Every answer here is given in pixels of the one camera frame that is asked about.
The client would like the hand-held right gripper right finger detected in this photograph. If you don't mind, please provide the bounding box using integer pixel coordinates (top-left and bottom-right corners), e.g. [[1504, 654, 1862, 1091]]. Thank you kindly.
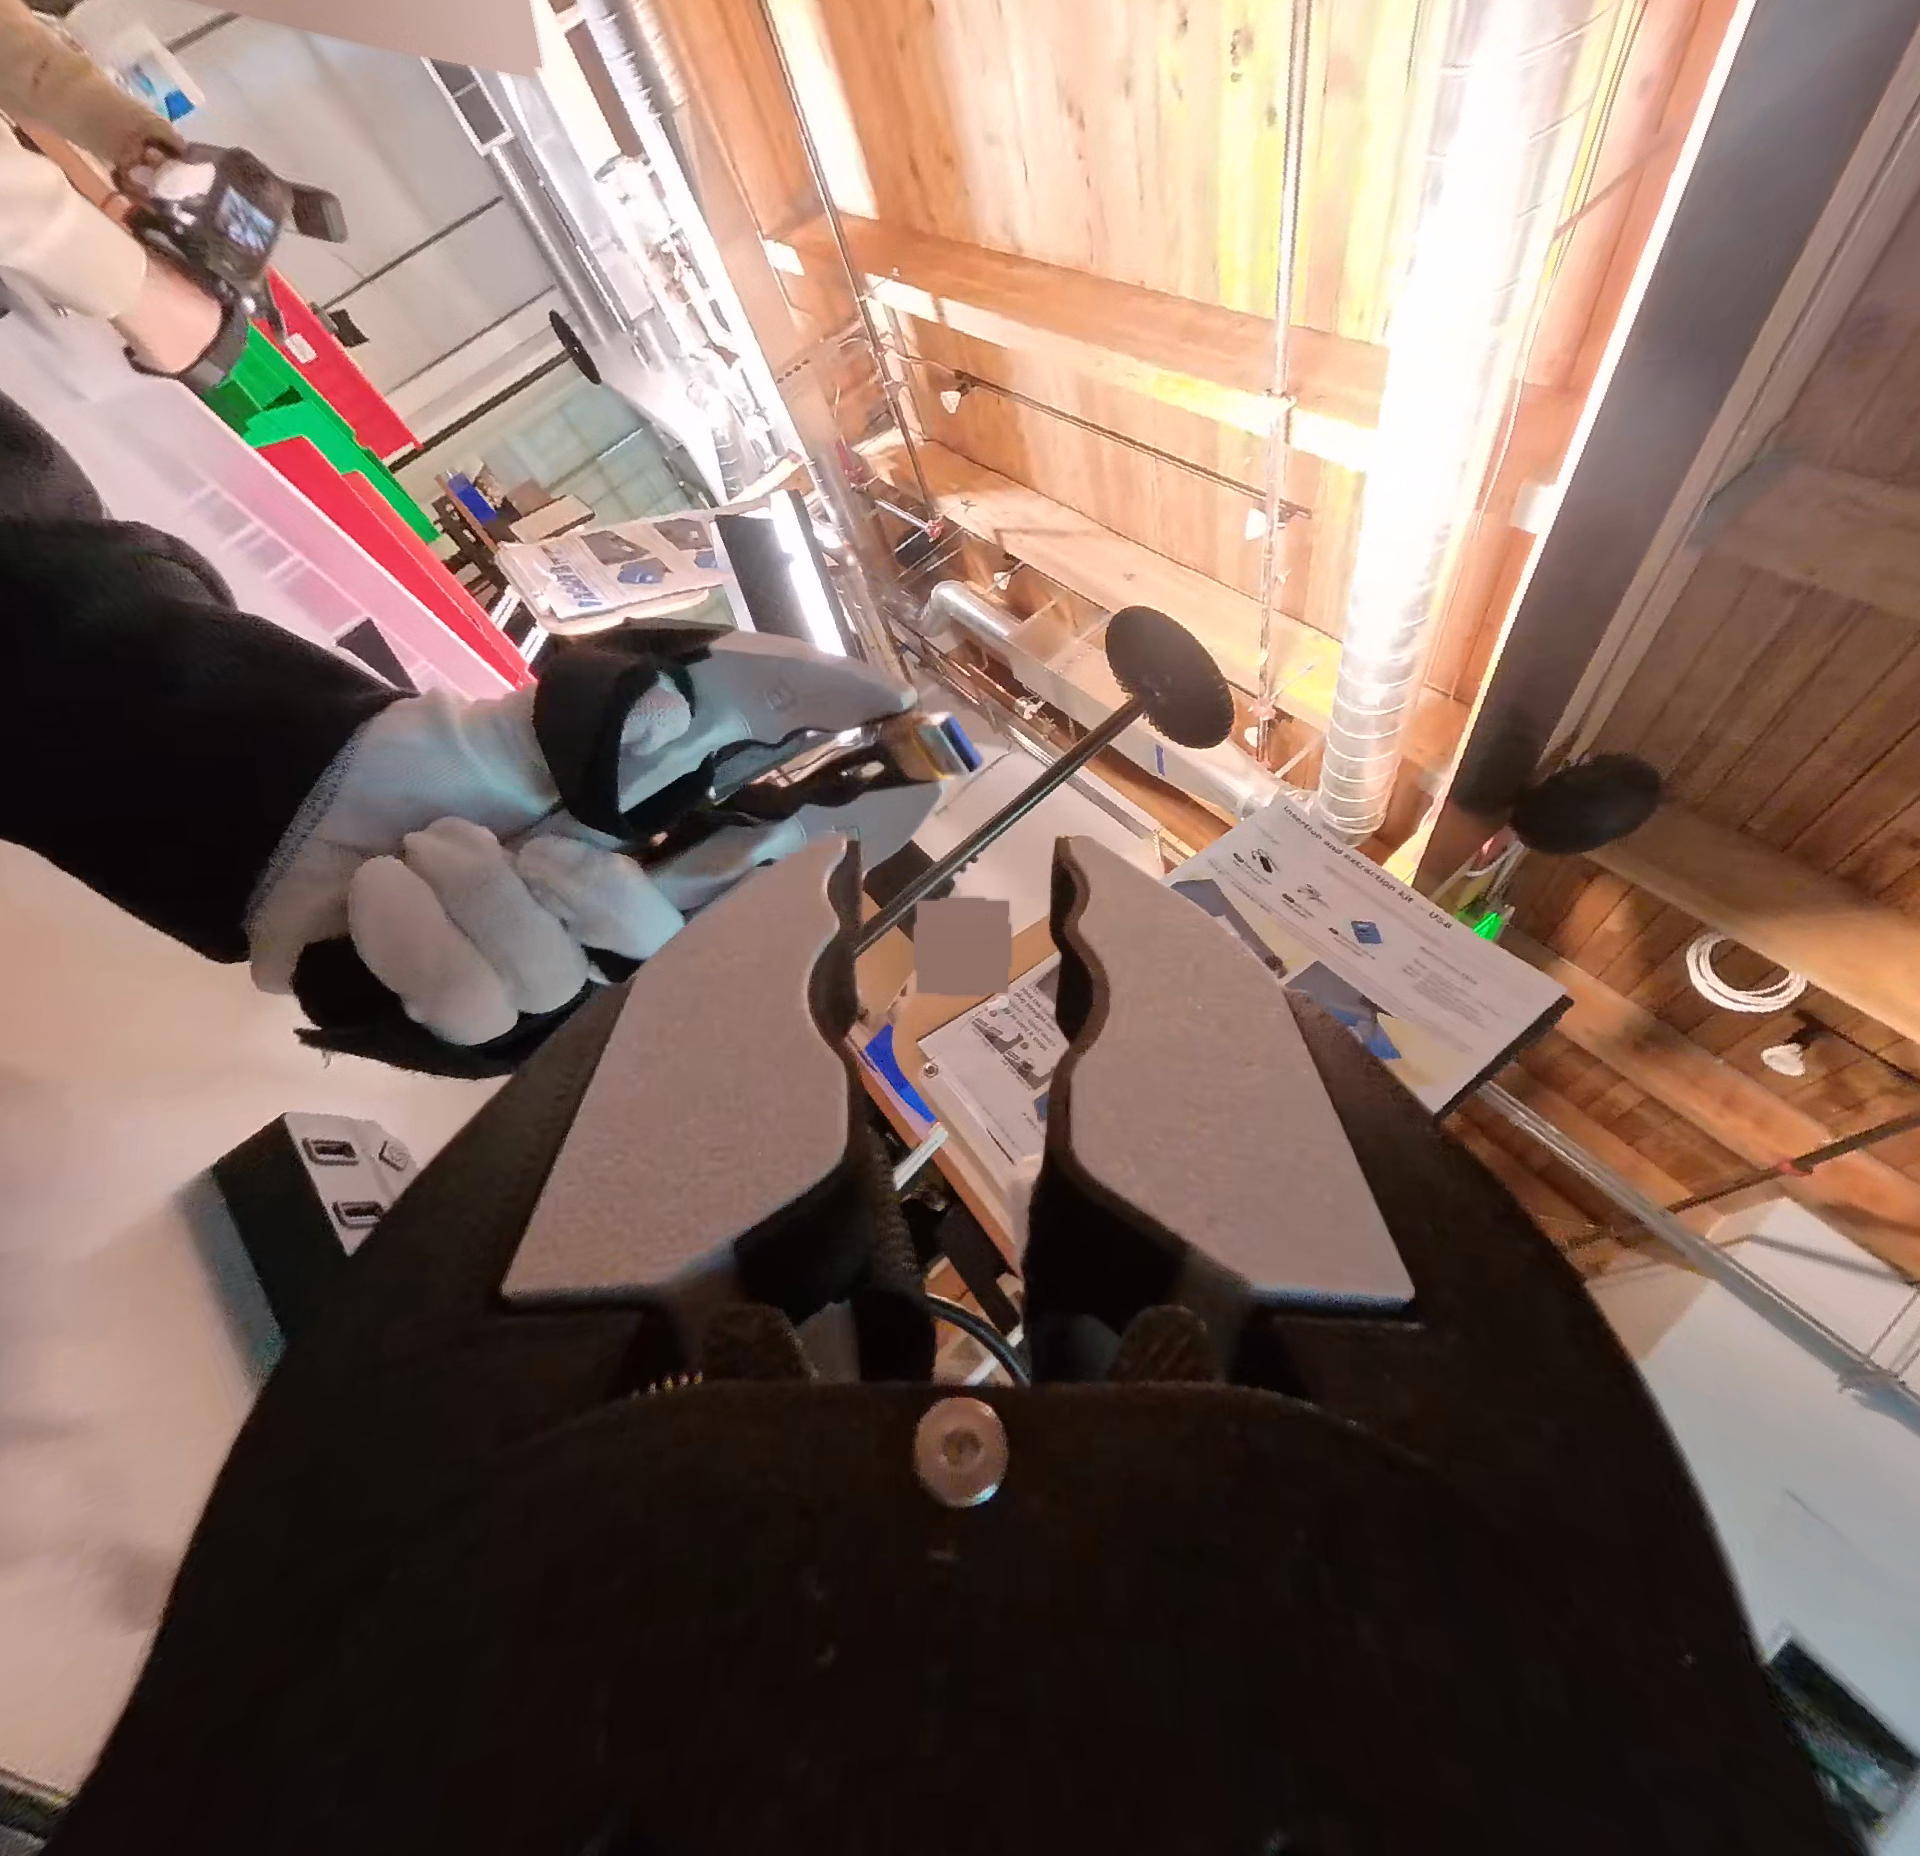
[[1044, 836, 1416, 1311]]

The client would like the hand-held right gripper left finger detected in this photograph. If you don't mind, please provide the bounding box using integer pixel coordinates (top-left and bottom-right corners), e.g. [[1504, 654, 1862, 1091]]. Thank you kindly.
[[498, 832, 875, 1311]]

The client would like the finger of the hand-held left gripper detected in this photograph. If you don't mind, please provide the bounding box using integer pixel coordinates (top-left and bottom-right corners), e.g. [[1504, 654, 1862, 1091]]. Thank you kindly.
[[618, 629, 918, 820], [645, 781, 938, 912]]

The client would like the red plastic bin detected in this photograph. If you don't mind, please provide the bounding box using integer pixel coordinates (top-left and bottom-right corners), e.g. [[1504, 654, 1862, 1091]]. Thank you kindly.
[[263, 273, 421, 463], [253, 431, 537, 686]]

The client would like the black hub attached cable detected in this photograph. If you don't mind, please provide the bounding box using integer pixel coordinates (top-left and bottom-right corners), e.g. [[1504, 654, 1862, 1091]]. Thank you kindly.
[[917, 1293, 1035, 1385]]

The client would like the clear plastic bin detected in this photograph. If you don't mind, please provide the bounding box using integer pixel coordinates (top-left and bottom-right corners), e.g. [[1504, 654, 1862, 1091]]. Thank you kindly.
[[0, 326, 518, 707]]

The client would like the black USB hub with switches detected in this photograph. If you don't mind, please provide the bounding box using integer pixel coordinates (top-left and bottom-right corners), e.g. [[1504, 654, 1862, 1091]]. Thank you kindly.
[[210, 1108, 419, 1385]]

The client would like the person's left forearm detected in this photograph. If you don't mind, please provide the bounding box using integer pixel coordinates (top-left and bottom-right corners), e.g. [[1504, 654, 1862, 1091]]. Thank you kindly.
[[0, 393, 406, 973]]

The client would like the instruction sign on stand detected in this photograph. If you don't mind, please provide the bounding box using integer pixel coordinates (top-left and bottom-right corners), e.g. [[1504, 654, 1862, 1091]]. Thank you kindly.
[[855, 797, 1572, 1256], [495, 512, 721, 634]]

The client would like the black disc pole stand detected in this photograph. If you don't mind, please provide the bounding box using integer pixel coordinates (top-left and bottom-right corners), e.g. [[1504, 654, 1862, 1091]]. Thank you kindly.
[[852, 605, 1235, 955], [403, 306, 604, 456]]

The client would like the green plastic bin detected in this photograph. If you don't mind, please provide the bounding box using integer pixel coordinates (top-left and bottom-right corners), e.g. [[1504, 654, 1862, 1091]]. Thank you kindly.
[[201, 319, 443, 546]]

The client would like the silver round air duct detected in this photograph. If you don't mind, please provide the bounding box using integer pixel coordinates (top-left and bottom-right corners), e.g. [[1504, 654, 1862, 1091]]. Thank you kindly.
[[917, 581, 1277, 821]]

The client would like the black dome camera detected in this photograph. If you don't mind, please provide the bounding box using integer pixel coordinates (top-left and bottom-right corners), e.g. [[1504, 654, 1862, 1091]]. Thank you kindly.
[[1516, 754, 1664, 854]]

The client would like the white coiled cable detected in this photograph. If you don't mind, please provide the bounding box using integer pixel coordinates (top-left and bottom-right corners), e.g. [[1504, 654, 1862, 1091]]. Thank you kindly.
[[1683, 927, 1810, 1013]]

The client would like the black video camera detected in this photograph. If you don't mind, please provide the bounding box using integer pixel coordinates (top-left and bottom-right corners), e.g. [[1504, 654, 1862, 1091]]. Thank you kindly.
[[132, 143, 349, 298]]

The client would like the silver spiral air duct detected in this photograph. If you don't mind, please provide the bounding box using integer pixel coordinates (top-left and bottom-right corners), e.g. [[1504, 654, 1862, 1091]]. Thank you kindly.
[[1318, 0, 1600, 838]]

